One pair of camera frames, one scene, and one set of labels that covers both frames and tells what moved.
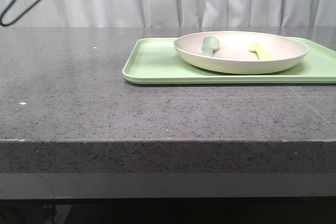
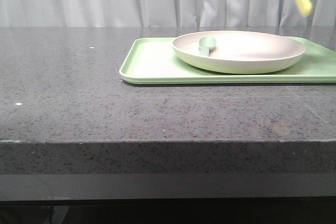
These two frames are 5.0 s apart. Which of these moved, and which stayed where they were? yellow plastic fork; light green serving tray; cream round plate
Moved: yellow plastic fork
Stayed: light green serving tray; cream round plate
